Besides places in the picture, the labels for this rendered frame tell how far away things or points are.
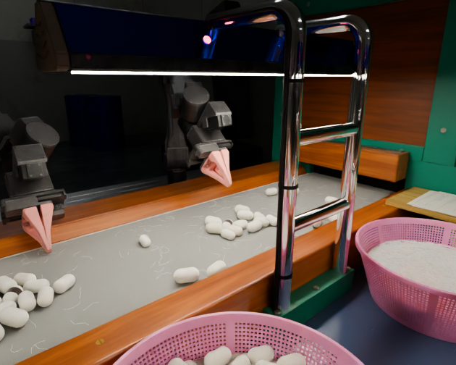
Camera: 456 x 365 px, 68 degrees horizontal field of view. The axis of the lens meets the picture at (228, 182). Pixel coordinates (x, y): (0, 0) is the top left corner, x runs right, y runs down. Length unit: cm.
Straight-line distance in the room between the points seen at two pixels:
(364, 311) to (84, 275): 45
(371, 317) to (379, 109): 57
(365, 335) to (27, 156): 59
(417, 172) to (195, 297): 67
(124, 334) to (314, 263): 32
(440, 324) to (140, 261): 46
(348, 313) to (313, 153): 54
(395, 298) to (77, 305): 45
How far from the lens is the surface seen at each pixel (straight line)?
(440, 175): 94
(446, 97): 92
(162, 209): 79
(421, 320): 59
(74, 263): 63
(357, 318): 60
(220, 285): 48
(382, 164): 92
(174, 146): 108
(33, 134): 68
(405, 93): 97
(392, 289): 57
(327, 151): 100
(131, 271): 57
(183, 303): 45
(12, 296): 55
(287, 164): 43
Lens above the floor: 103
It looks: 17 degrees down
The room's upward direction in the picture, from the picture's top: straight up
